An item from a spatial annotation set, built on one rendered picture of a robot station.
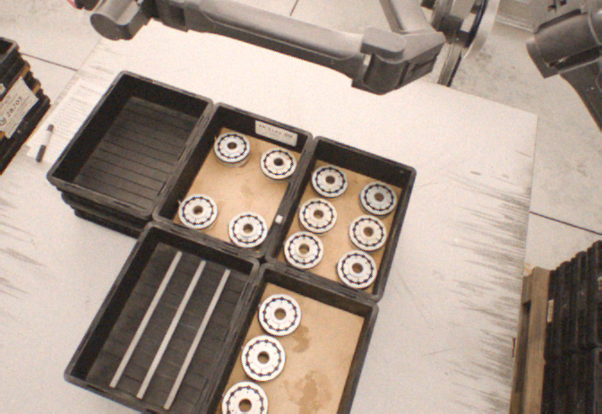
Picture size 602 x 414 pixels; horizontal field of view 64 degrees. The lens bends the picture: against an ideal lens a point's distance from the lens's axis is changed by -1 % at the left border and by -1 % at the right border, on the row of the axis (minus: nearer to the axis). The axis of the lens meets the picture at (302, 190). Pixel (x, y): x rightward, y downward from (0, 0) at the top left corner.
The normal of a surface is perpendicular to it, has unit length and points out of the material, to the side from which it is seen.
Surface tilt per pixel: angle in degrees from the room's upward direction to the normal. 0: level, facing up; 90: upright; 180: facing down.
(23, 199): 0
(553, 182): 0
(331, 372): 0
